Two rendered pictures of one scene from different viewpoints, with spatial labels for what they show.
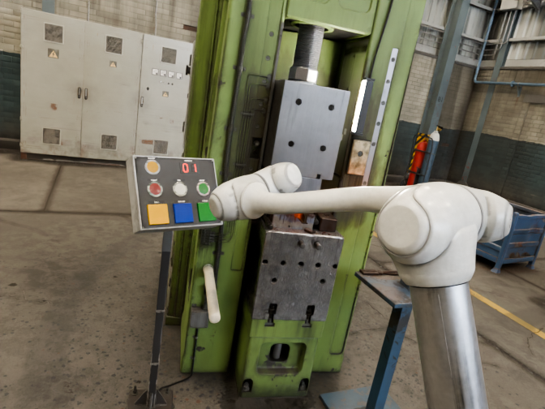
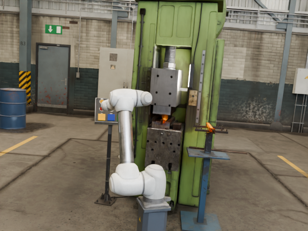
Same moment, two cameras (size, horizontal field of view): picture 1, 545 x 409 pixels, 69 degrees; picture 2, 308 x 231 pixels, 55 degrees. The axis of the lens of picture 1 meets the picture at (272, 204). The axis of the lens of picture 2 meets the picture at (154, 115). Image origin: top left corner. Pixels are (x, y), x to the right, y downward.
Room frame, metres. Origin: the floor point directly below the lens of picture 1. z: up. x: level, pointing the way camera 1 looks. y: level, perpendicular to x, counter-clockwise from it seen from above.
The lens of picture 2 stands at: (-1.13, -1.45, 1.52)
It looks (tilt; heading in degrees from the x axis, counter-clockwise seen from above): 8 degrees down; 26
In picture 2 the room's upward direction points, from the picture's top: 4 degrees clockwise
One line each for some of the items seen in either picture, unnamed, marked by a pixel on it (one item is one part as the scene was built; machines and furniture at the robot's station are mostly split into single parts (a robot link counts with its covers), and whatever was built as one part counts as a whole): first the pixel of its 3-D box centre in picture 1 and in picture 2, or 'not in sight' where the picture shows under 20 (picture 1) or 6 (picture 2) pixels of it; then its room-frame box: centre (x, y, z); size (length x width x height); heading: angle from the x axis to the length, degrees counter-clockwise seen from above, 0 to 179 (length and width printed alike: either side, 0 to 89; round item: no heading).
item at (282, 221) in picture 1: (282, 206); (164, 121); (1.97, -0.05, 0.96); 0.42 x 0.20 x 0.09; 15
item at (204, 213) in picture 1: (206, 212); not in sight; (1.51, 0.26, 1.01); 0.07 x 0.05 x 0.07; 130
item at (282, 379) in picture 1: (270, 329); (163, 180); (1.99, -0.11, 0.23); 0.55 x 0.37 x 0.47; 15
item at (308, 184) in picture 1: (288, 176); (165, 107); (1.97, -0.05, 1.12); 0.42 x 0.20 x 0.10; 15
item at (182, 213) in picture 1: (182, 213); (111, 117); (1.45, 0.33, 1.01); 0.07 x 0.05 x 0.07; 130
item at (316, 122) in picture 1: (305, 128); (170, 87); (1.98, -0.10, 1.36); 0.42 x 0.39 x 0.40; 15
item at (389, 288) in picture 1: (408, 286); (207, 153); (1.70, -0.68, 0.75); 0.40 x 0.30 x 0.02; 114
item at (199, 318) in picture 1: (199, 316); not in sight; (1.79, 0.27, 0.36); 0.09 x 0.07 x 0.12; 105
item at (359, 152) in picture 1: (358, 157); (192, 97); (1.97, -0.38, 1.27); 0.09 x 0.02 x 0.17; 105
